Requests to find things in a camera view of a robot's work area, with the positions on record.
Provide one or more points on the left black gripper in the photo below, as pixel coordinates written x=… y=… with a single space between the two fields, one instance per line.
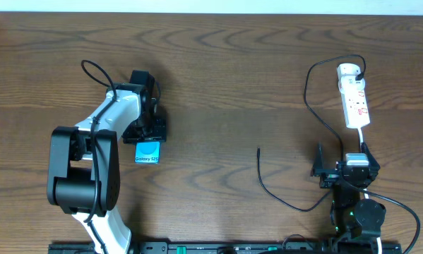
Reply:
x=159 y=135

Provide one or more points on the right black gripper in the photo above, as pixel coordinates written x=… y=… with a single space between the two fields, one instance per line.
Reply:
x=329 y=177

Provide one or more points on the Galaxy S25 smartphone cyan screen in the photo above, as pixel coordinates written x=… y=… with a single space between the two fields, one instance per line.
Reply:
x=147 y=153

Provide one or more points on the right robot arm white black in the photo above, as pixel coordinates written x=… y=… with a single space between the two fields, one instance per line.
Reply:
x=357 y=218

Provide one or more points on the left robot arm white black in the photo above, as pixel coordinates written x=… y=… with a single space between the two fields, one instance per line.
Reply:
x=84 y=176

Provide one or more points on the white USB charger adapter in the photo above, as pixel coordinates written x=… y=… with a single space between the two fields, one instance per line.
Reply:
x=345 y=69

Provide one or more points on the white power strip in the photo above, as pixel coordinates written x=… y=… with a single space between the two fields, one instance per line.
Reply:
x=354 y=101

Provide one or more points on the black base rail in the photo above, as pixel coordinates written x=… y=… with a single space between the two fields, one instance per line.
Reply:
x=215 y=248

